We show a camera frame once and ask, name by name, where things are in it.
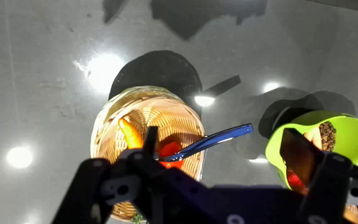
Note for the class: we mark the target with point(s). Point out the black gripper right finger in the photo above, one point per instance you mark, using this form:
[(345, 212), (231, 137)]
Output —
[(333, 187)]

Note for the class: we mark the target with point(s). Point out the lime green bowl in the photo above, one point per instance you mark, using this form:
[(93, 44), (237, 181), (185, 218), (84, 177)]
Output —
[(354, 137)]

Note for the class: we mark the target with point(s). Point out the brown coffee beans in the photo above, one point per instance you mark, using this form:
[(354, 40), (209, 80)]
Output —
[(329, 135)]

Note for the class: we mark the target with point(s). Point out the tall wicker basket yellow base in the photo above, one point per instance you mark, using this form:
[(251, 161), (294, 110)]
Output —
[(175, 116)]

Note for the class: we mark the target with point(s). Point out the red toy fruit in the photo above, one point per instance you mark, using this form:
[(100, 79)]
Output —
[(171, 150)]

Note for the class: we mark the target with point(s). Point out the yellow toy fruit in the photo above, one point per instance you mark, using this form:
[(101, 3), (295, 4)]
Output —
[(131, 132)]

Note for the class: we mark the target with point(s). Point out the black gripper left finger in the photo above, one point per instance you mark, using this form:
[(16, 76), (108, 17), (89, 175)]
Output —
[(105, 187)]

